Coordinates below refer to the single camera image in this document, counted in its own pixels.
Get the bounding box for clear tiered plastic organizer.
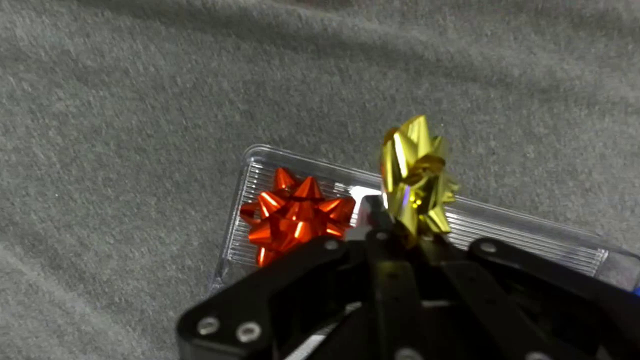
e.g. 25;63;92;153
208;141;640;296

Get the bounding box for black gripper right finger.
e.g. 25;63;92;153
422;229;640;360

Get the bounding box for large gold gift bow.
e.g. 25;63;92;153
378;114;460;248

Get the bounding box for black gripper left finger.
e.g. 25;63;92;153
176;193;429;360

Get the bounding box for gray tablecloth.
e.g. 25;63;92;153
0;0;640;360

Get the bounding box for red bow in organizer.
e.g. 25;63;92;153
238;166;356;270

